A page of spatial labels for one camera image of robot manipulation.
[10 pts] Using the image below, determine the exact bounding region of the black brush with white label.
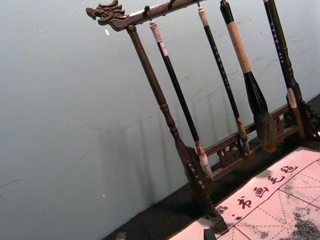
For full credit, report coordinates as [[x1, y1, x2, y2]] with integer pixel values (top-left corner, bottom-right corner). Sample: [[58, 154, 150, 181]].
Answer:
[[149, 20, 214, 181]]

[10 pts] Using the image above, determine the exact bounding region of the dark carved wooden brush rack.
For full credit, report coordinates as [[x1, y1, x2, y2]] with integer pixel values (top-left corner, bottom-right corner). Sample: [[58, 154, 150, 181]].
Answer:
[[85, 0, 320, 234]]

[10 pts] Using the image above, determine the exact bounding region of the thin black calligraphy brush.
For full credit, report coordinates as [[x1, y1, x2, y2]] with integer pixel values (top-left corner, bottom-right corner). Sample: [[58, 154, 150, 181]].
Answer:
[[197, 6, 251, 156]]

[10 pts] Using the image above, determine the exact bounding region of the black table cloth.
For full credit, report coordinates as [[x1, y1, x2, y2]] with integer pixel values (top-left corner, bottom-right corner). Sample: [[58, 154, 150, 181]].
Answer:
[[99, 93, 320, 240]]

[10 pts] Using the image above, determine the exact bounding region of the small black block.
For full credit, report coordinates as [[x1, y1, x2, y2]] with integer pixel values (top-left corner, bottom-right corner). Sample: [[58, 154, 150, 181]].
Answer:
[[203, 228, 217, 240]]

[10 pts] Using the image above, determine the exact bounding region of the black brush with white ferrule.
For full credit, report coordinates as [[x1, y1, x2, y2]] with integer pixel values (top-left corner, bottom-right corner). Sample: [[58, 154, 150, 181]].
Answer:
[[262, 0, 305, 137]]

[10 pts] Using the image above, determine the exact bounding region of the white felt mat red grid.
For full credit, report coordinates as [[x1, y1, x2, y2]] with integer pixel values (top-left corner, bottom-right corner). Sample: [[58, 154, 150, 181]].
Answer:
[[169, 145, 320, 240]]

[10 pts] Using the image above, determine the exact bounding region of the large brush with cream handle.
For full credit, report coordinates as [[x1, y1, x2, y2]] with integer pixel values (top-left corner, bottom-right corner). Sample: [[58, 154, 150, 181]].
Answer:
[[219, 0, 279, 153]]

